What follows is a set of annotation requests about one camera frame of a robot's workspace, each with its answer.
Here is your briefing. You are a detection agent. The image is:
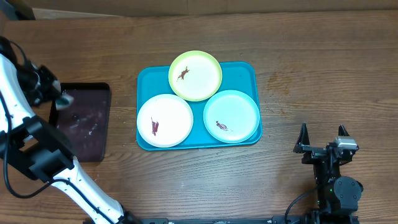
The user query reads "green white sponge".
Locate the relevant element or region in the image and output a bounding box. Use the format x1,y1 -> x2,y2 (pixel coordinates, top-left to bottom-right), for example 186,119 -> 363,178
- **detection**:
55,91 -> 74,110

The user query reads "white plate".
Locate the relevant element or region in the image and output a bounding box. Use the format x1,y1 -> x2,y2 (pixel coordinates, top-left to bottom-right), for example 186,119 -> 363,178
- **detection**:
137,94 -> 193,148

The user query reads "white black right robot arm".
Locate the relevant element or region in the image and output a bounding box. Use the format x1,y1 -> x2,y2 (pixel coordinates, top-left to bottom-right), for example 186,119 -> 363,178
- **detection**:
284,123 -> 364,224

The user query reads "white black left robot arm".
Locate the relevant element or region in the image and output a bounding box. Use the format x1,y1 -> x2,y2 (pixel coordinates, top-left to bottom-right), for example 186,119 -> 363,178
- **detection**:
1,37 -> 140,223

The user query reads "black shallow water tray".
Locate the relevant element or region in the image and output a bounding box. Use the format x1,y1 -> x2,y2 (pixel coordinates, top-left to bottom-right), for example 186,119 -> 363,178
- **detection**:
49,83 -> 111,162

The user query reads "teal plastic tray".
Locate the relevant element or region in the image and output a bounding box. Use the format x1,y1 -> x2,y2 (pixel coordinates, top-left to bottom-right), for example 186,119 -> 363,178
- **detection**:
136,61 -> 260,150

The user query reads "light blue plate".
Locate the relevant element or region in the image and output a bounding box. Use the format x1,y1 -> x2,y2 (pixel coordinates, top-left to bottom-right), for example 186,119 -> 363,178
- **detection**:
203,90 -> 260,144

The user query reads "yellow-green plate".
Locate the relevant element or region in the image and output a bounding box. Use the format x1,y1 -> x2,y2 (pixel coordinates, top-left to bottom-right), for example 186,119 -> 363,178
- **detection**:
168,50 -> 223,101

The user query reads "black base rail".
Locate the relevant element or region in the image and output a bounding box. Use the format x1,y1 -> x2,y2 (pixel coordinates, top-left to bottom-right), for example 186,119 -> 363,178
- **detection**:
82,215 -> 361,224

